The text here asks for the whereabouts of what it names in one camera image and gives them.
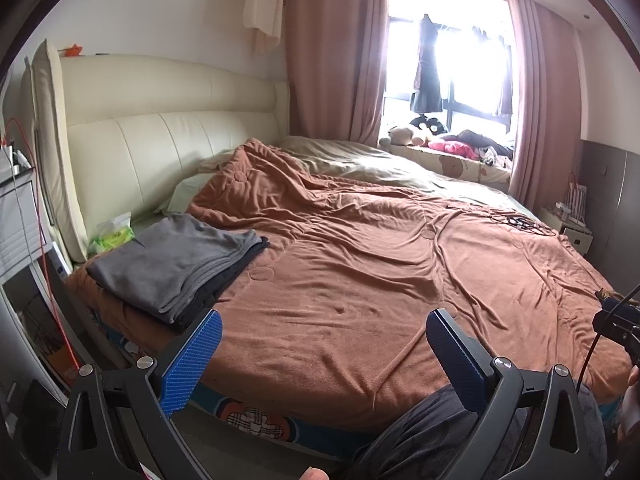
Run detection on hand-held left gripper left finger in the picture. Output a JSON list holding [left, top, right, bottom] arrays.
[[56, 307, 223, 480]]

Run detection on black plush toy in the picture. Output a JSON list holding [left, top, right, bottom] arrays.
[[409, 116, 448, 136]]

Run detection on person's grey patterned pants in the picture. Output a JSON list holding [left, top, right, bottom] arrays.
[[350, 382, 608, 480]]

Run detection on black cables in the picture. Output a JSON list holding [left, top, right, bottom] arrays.
[[445, 207, 558, 237]]

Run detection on black printed t-shirt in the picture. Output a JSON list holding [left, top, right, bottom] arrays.
[[175, 240, 271, 333]]

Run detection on grey t-shirt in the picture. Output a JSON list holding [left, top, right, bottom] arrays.
[[85, 213, 271, 326]]

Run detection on pink clothing pile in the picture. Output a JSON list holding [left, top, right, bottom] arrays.
[[427, 139, 476, 158]]

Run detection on beige plush toy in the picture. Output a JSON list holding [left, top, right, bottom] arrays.
[[378, 125, 433, 150]]

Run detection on cream upright cushion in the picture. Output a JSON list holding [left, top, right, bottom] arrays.
[[20, 39, 91, 263]]

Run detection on beige duvet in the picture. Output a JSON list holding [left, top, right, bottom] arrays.
[[197, 136, 526, 211]]

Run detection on bear print cushion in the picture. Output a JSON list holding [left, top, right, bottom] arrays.
[[390, 142, 513, 183]]

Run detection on thick black gripper cable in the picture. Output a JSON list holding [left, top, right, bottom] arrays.
[[575, 282, 640, 391]]

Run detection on white side cabinet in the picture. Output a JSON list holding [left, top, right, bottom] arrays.
[[0, 170, 81, 411]]

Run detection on white pillow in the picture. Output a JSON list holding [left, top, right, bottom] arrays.
[[152, 175, 211, 216]]

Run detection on pink curtain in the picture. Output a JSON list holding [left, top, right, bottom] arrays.
[[284, 0, 390, 148], [502, 0, 583, 211]]

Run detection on striped paper bag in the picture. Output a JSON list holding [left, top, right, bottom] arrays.
[[567, 172, 590, 228]]

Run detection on white power adapter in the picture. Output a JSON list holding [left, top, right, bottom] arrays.
[[0, 144, 33, 173]]

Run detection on green tissue pack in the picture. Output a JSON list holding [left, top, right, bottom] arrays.
[[87, 212, 137, 256]]

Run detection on long dark hanging garment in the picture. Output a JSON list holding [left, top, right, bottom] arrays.
[[410, 14, 445, 113]]

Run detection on cream hanging cloth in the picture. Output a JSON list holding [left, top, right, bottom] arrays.
[[242, 0, 287, 56]]

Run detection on person's right hand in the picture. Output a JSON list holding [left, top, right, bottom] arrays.
[[615, 362, 640, 443]]

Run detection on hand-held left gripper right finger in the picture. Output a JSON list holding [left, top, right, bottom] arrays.
[[425, 308, 588, 480]]

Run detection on cream leather headboard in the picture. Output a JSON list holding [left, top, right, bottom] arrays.
[[59, 54, 291, 263]]

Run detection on white nightstand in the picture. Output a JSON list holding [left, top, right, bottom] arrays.
[[537, 205, 593, 253]]

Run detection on window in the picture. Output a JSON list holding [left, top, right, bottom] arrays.
[[382, 0, 516, 136]]

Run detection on orange-brown blanket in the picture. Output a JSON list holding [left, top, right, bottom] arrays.
[[65, 139, 626, 418]]

